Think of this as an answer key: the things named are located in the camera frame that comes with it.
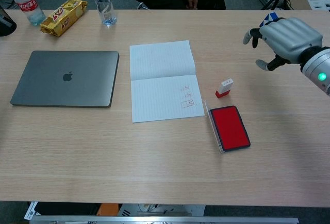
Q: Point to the clear water bottle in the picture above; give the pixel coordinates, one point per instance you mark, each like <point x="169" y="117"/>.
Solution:
<point x="104" y="4"/>

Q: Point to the red ink pad case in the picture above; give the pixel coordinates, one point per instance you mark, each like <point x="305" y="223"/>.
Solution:
<point x="230" y="128"/>

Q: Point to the white printed label sheet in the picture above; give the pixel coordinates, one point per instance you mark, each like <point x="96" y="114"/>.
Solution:
<point x="31" y="211"/>

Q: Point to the orange object under table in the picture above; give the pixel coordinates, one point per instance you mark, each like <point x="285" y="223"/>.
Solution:
<point x="108" y="209"/>

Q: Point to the blue white snake puzzle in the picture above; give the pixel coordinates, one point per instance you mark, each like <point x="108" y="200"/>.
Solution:
<point x="269" y="18"/>

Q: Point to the black curved object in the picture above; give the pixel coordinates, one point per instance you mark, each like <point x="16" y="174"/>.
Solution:
<point x="5" y="26"/>

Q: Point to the red and white stamp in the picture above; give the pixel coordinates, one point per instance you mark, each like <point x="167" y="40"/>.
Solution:
<point x="224" y="87"/>

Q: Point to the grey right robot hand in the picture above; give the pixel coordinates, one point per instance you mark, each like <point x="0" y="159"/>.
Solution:
<point x="291" y="38"/>

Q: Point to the white lined paper sheet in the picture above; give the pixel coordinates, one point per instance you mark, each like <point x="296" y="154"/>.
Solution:
<point x="159" y="92"/>

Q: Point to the grey closed laptop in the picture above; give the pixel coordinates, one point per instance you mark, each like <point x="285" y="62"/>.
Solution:
<point x="64" y="79"/>

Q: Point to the gold snack package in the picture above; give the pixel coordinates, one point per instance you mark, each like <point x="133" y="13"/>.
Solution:
<point x="63" y="17"/>

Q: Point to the aluminium rail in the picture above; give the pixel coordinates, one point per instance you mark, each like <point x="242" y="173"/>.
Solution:
<point x="165" y="220"/>

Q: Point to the red-capped plastic bottle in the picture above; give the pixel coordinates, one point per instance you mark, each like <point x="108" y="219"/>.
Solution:
<point x="27" y="6"/>

